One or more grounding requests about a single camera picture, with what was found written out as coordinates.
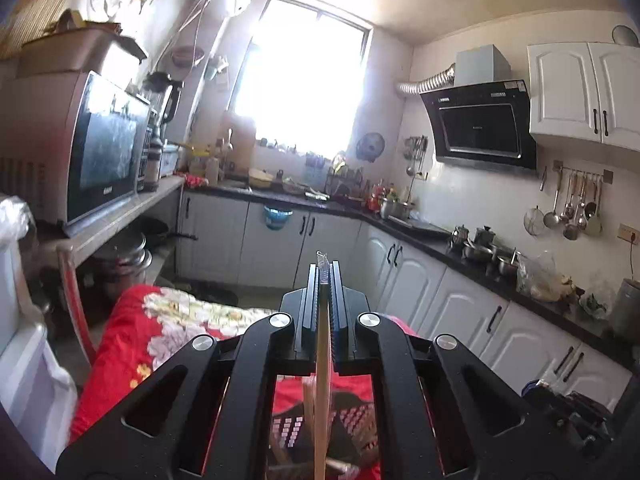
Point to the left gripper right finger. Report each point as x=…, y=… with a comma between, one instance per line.
x=369, y=343

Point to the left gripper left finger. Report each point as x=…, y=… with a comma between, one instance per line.
x=258, y=408

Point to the white lower kitchen cabinets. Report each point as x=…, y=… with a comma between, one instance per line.
x=231, y=243

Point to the kitchen window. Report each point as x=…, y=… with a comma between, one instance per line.
x=300, y=82

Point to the dark green utensil basket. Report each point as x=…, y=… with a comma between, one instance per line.
x=340, y=442

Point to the blue bag on cabinet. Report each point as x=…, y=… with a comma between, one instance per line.
x=275, y=219

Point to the steel bowl on counter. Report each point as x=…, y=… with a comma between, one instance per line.
x=477, y=253

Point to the red floral tablecloth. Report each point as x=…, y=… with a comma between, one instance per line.
x=148, y=325

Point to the hanging ladles rack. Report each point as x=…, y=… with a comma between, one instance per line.
x=577, y=204

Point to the black range hood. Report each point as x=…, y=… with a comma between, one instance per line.
x=483, y=125

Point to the black blender jug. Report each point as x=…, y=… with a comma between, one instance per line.
x=167, y=93

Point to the silver microwave oven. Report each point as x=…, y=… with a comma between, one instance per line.
x=71, y=145

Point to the white upper wall cabinets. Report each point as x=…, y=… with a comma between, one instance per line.
x=584, y=91

